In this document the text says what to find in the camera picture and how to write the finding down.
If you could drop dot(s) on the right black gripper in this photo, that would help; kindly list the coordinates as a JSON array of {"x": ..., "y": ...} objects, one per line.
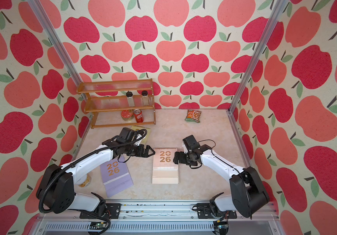
[{"x": 181, "y": 159}]

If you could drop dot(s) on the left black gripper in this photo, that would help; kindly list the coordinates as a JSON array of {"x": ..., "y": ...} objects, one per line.
[{"x": 142, "y": 151}]

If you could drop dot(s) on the green 2026 calendar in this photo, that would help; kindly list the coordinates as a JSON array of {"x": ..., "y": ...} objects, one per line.
[{"x": 139, "y": 132}]

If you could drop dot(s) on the pink 2026 calendar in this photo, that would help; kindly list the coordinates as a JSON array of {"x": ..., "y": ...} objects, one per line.
[{"x": 165, "y": 171}]

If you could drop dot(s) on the purple 2026 calendar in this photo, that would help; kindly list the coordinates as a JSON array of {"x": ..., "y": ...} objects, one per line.
[{"x": 115, "y": 176}]

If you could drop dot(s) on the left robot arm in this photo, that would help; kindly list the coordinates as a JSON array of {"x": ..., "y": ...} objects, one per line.
[{"x": 56, "y": 191}]

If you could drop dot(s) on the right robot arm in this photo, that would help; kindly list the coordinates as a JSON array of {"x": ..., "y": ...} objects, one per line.
[{"x": 248, "y": 194}]

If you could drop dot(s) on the red soda can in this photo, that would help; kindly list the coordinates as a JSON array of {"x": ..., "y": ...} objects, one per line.
[{"x": 138, "y": 115}]

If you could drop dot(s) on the flat red tin can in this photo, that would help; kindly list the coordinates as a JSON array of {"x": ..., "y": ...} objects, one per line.
[{"x": 127, "y": 114}]

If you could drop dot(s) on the green orange snack packet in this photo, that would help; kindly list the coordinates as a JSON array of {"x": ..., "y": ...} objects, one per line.
[{"x": 193, "y": 116}]

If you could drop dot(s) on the wooden spice rack shelf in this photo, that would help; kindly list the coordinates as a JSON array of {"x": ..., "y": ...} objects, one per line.
[{"x": 106, "y": 100}]

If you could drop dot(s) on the right glass spice jar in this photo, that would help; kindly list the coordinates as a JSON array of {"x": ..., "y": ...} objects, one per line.
[{"x": 145, "y": 98}]

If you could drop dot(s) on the glass spice jar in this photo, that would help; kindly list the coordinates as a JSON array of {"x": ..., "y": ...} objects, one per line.
[
  {"x": 130, "y": 99},
  {"x": 145, "y": 98}
]

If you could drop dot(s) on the left glass spice jar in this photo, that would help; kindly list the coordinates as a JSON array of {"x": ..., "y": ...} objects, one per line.
[{"x": 130, "y": 99}]

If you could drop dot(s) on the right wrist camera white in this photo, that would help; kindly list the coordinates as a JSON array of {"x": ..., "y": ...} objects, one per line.
[{"x": 186, "y": 146}]

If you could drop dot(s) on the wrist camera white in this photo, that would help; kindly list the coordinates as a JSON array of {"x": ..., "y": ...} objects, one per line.
[
  {"x": 186, "y": 146},
  {"x": 140, "y": 139}
]

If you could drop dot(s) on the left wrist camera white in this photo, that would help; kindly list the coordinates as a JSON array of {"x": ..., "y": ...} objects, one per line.
[{"x": 140, "y": 139}]

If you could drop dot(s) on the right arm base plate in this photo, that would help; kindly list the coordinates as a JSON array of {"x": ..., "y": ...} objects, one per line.
[{"x": 210, "y": 211}]

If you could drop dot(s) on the aluminium front rail frame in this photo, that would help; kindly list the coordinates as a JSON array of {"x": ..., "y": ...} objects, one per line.
[{"x": 158, "y": 217}]

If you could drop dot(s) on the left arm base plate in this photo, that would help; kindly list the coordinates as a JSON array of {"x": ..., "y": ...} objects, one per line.
[{"x": 104, "y": 211}]

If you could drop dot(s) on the left aluminium corner post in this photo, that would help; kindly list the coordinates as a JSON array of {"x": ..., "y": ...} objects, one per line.
[{"x": 50, "y": 31}]

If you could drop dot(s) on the aluminium corner post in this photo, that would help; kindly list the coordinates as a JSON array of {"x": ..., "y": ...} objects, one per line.
[
  {"x": 275, "y": 16},
  {"x": 50, "y": 31}
]

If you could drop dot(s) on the right aluminium corner post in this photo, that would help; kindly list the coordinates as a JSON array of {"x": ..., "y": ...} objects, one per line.
[{"x": 275, "y": 16}]

